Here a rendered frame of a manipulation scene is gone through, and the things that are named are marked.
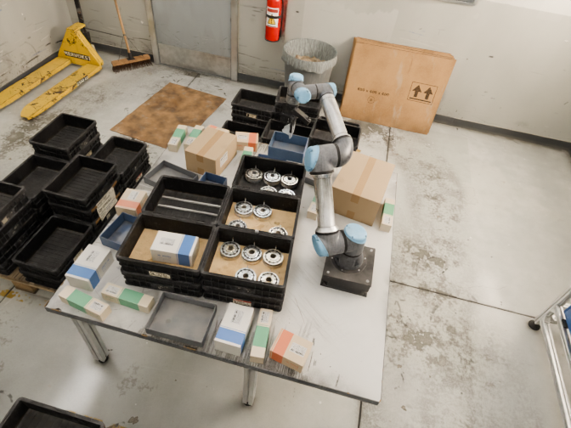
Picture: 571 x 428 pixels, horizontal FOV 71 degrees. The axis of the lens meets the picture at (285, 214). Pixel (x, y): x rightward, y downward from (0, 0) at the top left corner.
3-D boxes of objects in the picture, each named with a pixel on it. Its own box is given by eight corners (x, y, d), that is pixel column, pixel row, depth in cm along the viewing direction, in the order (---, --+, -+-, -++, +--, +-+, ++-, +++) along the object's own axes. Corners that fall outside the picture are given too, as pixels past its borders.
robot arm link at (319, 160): (348, 256, 193) (339, 143, 181) (319, 261, 190) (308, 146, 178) (339, 249, 204) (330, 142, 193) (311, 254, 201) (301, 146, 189)
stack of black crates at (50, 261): (63, 236, 284) (52, 214, 267) (101, 246, 281) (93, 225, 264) (24, 281, 256) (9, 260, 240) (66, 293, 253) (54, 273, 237)
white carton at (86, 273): (92, 291, 194) (87, 281, 188) (70, 285, 196) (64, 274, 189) (114, 260, 208) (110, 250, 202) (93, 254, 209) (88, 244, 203)
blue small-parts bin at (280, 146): (307, 147, 231) (308, 137, 225) (302, 163, 221) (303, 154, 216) (274, 140, 232) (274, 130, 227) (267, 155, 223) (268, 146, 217)
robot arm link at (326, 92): (364, 155, 183) (335, 76, 202) (342, 159, 181) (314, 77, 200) (357, 169, 193) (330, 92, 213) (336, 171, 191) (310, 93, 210)
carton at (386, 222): (382, 204, 257) (386, 197, 253) (392, 206, 257) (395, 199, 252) (379, 230, 241) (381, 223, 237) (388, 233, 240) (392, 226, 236)
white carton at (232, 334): (240, 357, 179) (240, 347, 173) (214, 349, 180) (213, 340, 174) (253, 318, 193) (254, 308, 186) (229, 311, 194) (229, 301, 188)
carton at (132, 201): (129, 196, 240) (127, 188, 235) (148, 200, 240) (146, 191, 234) (117, 216, 229) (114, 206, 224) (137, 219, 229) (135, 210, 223)
